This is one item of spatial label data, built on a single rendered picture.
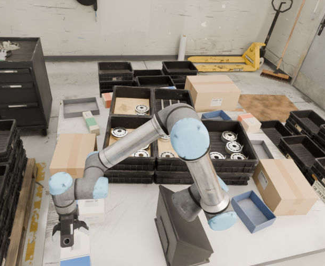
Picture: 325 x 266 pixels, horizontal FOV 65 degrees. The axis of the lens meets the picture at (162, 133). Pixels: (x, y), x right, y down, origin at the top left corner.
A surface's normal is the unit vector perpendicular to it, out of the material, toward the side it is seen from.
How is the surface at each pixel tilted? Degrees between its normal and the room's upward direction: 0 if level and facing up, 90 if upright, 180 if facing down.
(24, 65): 90
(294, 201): 90
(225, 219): 89
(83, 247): 0
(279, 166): 0
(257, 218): 0
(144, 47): 90
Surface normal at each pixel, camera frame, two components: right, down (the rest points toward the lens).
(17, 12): 0.24, 0.62
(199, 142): 0.09, 0.41
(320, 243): 0.09, -0.77
